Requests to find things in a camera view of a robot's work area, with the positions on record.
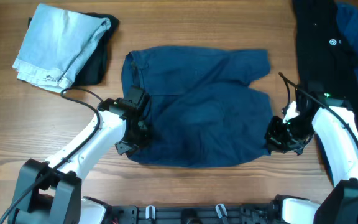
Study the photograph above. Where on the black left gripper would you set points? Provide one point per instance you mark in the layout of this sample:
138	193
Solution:
136	134

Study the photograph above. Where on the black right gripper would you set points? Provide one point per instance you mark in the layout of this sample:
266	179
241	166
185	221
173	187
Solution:
282	137

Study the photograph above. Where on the dark blue denim shorts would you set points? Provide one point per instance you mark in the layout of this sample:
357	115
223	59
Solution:
202	110

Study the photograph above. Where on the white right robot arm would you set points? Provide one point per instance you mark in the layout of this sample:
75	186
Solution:
336	129

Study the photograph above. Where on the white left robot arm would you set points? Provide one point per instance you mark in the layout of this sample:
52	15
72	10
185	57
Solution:
50	191

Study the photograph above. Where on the black folded garment under jeans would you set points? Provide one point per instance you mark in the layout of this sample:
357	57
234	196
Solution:
95	62

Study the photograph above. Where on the black shirt with logo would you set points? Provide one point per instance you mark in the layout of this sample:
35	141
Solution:
326	60

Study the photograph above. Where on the light blue folded jeans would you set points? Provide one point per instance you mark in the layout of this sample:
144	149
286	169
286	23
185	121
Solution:
57	46

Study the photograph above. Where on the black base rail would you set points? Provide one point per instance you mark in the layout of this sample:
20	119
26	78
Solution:
218	214

